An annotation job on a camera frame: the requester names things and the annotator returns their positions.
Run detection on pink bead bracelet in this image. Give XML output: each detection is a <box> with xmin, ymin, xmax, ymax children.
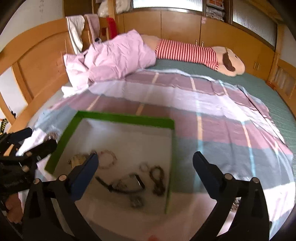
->
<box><xmin>98</xmin><ymin>150</ymin><xmax>118</xmax><ymax>170</ymax></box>

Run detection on black strap wristwatch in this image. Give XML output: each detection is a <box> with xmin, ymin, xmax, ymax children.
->
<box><xmin>95</xmin><ymin>173</ymin><xmax>145</xmax><ymax>194</ymax></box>

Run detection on dark brown bead bracelet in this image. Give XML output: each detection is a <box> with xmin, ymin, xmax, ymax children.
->
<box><xmin>149</xmin><ymin>165</ymin><xmax>167</xmax><ymax>197</ymax></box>

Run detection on left hand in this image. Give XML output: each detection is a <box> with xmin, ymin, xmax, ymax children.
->
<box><xmin>5</xmin><ymin>193</ymin><xmax>23</xmax><ymax>223</ymax></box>

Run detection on wooden bed headboard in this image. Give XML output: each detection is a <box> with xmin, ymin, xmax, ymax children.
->
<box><xmin>1</xmin><ymin>19</ymin><xmax>74</xmax><ymax>132</ymax></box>

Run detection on green cardboard box tray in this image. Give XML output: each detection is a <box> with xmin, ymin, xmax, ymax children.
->
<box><xmin>45</xmin><ymin>111</ymin><xmax>175</xmax><ymax>214</ymax></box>

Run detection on pink crumpled pillow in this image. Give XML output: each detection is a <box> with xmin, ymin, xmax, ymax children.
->
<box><xmin>64</xmin><ymin>30</ymin><xmax>156</xmax><ymax>89</ymax></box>

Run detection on plaid patchwork bed sheet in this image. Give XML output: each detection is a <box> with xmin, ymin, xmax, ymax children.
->
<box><xmin>18</xmin><ymin>70</ymin><xmax>295</xmax><ymax>240</ymax></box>

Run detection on white cloth on headboard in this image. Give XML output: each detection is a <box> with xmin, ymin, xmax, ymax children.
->
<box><xmin>66</xmin><ymin>15</ymin><xmax>85</xmax><ymax>54</ymax></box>

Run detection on pink towel on headboard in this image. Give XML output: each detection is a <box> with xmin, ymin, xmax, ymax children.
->
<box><xmin>84</xmin><ymin>14</ymin><xmax>100</xmax><ymax>43</ymax></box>

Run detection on red cloth on chair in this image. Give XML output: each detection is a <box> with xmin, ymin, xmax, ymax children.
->
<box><xmin>106</xmin><ymin>17</ymin><xmax>118</xmax><ymax>39</ymax></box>

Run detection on wooden bed footboard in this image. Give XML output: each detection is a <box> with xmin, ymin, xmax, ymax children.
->
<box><xmin>266</xmin><ymin>53</ymin><xmax>296</xmax><ymax>115</ymax></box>

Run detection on striped plush dog toy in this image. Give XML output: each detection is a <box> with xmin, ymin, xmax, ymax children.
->
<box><xmin>141</xmin><ymin>35</ymin><xmax>245</xmax><ymax>77</ymax></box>

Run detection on wooden wall cabinets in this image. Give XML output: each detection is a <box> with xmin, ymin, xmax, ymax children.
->
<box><xmin>117</xmin><ymin>11</ymin><xmax>275</xmax><ymax>80</ymax></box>

